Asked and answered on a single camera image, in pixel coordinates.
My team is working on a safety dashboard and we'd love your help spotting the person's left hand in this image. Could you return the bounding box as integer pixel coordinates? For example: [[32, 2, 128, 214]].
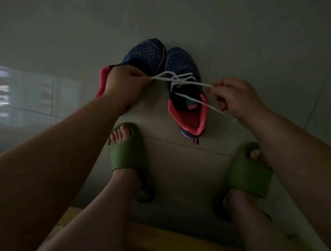
[[102, 64, 152, 110]]

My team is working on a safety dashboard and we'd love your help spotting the person's right hand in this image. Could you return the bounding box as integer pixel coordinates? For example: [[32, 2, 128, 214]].
[[207, 78, 269, 130]]

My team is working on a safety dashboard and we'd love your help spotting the blue knit sneaker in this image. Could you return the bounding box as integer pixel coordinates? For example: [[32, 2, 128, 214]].
[[95, 38, 167, 99], [164, 47, 209, 145]]

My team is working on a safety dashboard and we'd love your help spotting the white shoelace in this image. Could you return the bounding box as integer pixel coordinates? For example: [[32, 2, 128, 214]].
[[150, 71, 237, 122]]

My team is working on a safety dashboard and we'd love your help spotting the person's left forearm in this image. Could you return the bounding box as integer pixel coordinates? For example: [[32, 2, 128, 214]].
[[0, 94, 127, 251]]

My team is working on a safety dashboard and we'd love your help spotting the person's right forearm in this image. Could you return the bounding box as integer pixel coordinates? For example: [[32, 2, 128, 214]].
[[245, 108, 331, 249]]

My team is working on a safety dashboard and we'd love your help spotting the person's right leg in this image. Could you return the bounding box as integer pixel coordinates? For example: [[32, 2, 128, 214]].
[[223, 149, 300, 251]]

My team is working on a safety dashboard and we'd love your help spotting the person's leg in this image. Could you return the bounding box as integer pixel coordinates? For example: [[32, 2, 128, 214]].
[[37, 125, 142, 251], [223, 149, 300, 251]]

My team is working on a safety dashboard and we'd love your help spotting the person's left leg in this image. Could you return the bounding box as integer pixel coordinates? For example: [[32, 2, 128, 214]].
[[37, 125, 142, 251]]

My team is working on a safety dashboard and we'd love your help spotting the green foam slipper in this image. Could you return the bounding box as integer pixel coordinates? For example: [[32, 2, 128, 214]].
[[107, 122, 157, 203], [213, 142, 274, 222]]

